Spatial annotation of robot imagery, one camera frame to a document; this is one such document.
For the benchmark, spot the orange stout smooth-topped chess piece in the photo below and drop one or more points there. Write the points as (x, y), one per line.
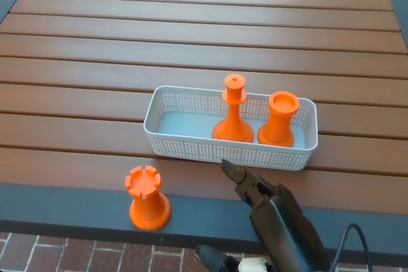
(277, 125)

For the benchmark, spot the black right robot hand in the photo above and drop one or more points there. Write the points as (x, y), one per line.
(287, 230)

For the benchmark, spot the orange notched rook chess piece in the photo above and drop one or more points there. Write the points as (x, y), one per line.
(148, 208)

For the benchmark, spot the orange tall slender chess piece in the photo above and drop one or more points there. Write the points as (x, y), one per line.
(232, 122)

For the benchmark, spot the white perforated plastic basket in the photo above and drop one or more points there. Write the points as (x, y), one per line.
(181, 125)

